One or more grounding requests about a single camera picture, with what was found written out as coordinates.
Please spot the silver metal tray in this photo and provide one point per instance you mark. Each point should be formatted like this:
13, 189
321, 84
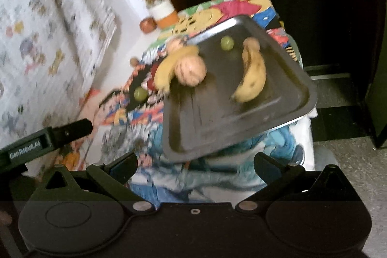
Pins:
202, 120

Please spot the large striped pepino melon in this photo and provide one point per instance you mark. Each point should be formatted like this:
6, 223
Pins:
190, 70

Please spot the red cherry tomato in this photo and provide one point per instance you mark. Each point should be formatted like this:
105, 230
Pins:
150, 85

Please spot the brown longan on tray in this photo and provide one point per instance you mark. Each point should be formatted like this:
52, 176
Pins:
251, 42

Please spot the red brown apple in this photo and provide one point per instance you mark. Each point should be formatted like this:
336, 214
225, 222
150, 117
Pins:
148, 25

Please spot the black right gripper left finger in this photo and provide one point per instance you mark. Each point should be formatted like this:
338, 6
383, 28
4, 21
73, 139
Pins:
110, 180

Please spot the Winnie the Pooh drawing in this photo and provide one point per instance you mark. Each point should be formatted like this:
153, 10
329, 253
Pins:
197, 18

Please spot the white orange jar vase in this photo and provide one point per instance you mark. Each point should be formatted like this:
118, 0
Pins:
164, 13

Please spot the green grape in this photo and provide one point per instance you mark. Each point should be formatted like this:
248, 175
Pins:
227, 43
140, 94

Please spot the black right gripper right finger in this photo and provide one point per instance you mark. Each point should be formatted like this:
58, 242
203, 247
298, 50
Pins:
283, 182

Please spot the small striped pepino melon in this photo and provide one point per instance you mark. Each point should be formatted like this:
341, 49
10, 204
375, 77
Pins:
174, 45

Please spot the small brown longan fruit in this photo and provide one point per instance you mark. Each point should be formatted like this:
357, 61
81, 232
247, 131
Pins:
134, 62

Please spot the yellow banana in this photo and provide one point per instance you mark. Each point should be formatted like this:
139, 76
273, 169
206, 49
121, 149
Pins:
165, 71

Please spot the green grape on tray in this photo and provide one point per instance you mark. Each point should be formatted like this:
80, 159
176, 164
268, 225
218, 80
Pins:
227, 43

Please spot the spotted ripe banana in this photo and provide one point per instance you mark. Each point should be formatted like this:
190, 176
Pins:
254, 77

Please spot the white cartoon print cloth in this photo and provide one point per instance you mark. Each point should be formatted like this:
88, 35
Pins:
50, 52

